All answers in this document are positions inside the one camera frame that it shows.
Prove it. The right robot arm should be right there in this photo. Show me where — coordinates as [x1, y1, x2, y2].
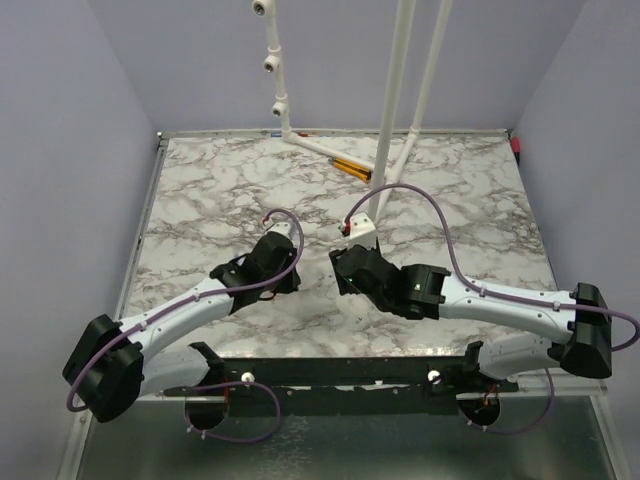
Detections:
[329, 246, 613, 391]

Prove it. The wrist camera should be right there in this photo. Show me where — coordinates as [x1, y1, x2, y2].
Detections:
[266, 221, 296, 241]
[340, 212, 377, 250]

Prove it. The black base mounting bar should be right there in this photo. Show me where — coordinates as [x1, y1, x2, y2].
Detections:
[164, 342, 519, 419]

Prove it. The yellow utility knife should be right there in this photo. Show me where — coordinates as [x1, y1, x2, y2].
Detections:
[328, 157, 372, 183]

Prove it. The red black clamp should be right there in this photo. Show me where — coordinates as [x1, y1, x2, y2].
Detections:
[510, 136, 521, 165]

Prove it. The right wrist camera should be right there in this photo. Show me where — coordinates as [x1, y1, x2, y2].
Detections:
[340, 212, 377, 250]

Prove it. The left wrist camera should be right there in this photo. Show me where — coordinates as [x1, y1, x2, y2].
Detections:
[266, 221, 296, 241]

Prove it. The white PVC pipe frame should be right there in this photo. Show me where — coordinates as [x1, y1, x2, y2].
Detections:
[251, 0, 454, 221]

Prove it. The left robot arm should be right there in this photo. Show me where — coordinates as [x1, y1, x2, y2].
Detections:
[62, 222, 300, 423]

